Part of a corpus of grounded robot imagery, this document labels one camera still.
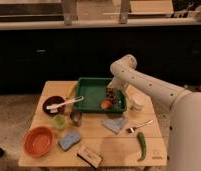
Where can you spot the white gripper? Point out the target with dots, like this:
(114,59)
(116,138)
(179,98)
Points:
(118,84)

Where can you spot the dark grape bunch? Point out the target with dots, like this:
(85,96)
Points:
(110,94)

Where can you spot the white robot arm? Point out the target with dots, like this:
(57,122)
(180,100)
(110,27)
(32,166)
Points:
(184,147)

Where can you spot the white plastic jar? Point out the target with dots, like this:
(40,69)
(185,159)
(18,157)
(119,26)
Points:
(137,102)

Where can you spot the green plastic tray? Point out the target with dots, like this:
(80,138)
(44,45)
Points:
(94,92)

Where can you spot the grey blue cloth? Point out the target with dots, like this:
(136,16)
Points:
(115,125)

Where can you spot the silver fork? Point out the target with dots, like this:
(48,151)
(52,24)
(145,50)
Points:
(133,129)

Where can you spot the metal cup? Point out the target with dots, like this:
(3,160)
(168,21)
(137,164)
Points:
(76,117)

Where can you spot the green chili pepper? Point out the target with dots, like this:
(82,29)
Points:
(142,142)

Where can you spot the dark brown plate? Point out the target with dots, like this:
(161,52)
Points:
(53,100)

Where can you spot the white brush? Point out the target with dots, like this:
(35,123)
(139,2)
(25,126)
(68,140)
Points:
(74,100)

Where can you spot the small green cup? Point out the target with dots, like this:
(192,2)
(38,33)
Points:
(58,122)

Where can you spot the blue sponge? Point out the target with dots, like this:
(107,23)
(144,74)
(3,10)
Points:
(69,140)

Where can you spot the brown wooden block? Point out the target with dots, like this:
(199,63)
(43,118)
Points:
(89,156)

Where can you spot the orange bowl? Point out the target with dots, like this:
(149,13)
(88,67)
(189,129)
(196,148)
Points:
(38,141)

